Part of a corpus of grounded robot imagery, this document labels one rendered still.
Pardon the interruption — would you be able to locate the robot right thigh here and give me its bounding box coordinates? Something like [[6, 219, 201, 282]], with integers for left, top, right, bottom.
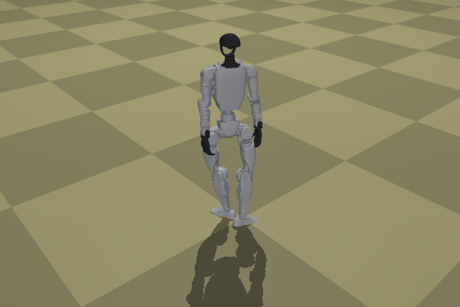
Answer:
[[235, 123, 256, 182]]

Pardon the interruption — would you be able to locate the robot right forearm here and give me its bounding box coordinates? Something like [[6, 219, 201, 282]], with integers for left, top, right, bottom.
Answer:
[[251, 92, 263, 127]]

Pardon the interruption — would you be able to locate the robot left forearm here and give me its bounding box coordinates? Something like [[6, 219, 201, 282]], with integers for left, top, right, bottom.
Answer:
[[198, 99, 211, 136]]

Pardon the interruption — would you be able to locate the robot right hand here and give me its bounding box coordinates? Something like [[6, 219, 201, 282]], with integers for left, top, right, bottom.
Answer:
[[252, 121, 262, 147]]

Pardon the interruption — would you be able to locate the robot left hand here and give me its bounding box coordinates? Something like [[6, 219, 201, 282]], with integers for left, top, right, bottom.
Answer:
[[201, 130, 215, 155]]

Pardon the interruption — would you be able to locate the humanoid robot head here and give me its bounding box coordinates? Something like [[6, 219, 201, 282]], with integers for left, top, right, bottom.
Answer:
[[219, 33, 241, 68]]

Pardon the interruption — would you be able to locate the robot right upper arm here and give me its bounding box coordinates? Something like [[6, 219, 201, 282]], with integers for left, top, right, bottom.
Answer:
[[245, 64, 259, 102]]

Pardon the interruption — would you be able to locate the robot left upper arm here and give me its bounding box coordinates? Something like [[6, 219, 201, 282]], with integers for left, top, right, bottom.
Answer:
[[200, 67, 216, 108]]

